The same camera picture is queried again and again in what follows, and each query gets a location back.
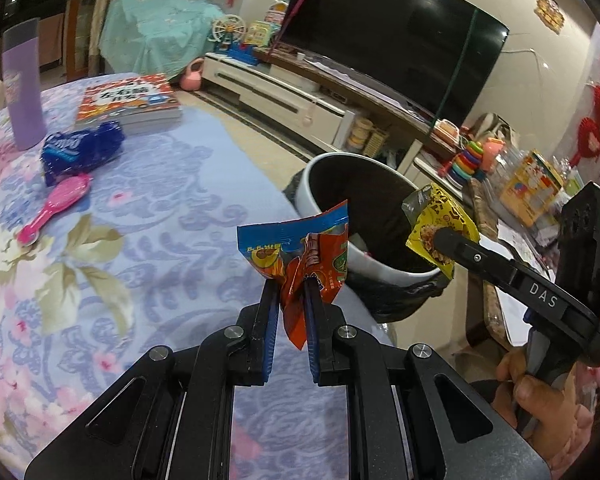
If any yellow snack packet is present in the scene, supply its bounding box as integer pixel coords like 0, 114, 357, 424
401, 183, 479, 280

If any red snack wrapper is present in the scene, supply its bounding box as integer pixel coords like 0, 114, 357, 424
237, 200, 349, 349

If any white trash bin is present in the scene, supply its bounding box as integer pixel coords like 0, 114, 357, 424
285, 152, 441, 287

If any right hand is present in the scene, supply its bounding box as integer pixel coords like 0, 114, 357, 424
491, 348, 594, 479

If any colourful toy box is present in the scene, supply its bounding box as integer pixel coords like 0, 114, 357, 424
498, 151, 564, 228

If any floral tablecloth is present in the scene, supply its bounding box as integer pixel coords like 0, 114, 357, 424
0, 96, 304, 478

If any pink hairbrush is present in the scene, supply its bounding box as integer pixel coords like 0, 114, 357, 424
16, 174, 92, 247

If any black television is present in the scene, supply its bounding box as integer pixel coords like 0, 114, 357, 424
282, 0, 509, 125

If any blue cookie wrapper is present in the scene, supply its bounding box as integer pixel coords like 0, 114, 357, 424
41, 122, 125, 186

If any colourful book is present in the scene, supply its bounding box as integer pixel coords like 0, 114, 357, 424
74, 74, 182, 134

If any pink kettlebell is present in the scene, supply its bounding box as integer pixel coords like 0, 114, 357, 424
180, 58, 204, 92

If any white TV cabinet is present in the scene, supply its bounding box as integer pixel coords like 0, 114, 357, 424
200, 52, 357, 146

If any teal cloth-covered furniture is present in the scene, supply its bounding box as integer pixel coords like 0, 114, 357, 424
98, 0, 224, 79

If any toy ferris wheel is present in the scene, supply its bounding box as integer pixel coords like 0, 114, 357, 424
210, 14, 247, 53

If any purple tumbler bottle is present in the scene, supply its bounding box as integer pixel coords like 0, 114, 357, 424
2, 18, 47, 151

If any rainbow stacking ring toy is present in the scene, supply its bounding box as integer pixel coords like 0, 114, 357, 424
445, 141, 484, 188

